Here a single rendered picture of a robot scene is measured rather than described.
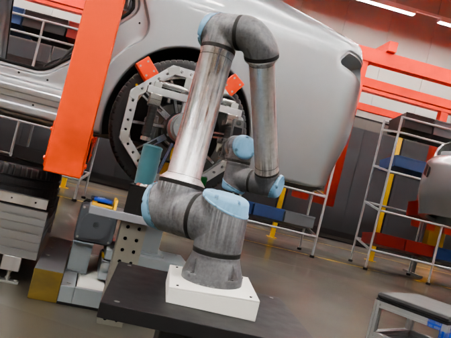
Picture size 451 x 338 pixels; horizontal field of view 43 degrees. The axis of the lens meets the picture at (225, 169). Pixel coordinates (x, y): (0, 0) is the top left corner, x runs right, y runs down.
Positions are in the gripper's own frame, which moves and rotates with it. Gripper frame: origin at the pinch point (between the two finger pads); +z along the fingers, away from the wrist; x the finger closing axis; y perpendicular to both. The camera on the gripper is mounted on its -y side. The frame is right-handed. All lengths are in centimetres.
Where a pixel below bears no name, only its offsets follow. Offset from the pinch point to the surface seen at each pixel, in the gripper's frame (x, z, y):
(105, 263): -36, 21, 66
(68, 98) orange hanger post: -69, 12, -2
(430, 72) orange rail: 425, 586, -230
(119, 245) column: -35, -15, 51
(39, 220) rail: -69, 20, 53
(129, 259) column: -29, -15, 56
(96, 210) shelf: -47, -19, 39
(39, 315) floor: -58, -18, 83
